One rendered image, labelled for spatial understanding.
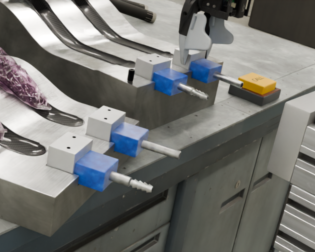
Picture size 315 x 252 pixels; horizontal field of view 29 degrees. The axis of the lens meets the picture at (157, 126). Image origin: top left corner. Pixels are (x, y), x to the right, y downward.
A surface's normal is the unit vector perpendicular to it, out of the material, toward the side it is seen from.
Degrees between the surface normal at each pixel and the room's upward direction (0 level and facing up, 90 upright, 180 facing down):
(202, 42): 77
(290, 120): 90
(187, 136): 0
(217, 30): 102
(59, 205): 90
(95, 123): 90
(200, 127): 0
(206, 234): 90
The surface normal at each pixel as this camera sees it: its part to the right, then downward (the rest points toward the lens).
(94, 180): -0.34, 0.34
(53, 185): 0.17, -0.90
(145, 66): -0.60, 0.24
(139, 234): 0.78, 0.37
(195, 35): -0.55, 0.03
